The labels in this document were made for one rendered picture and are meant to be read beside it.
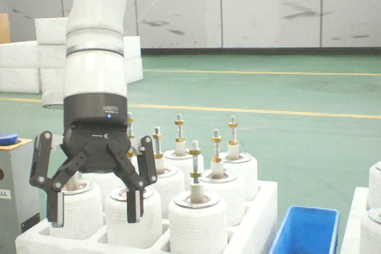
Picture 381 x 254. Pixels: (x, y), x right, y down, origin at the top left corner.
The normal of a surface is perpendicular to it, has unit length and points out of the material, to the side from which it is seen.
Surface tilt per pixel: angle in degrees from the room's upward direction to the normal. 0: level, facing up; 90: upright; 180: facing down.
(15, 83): 90
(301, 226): 88
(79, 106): 68
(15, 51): 90
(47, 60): 90
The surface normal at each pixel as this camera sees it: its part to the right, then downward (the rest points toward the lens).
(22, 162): 0.94, 0.03
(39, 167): 0.55, -0.19
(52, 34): -0.40, 0.20
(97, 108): 0.25, -0.21
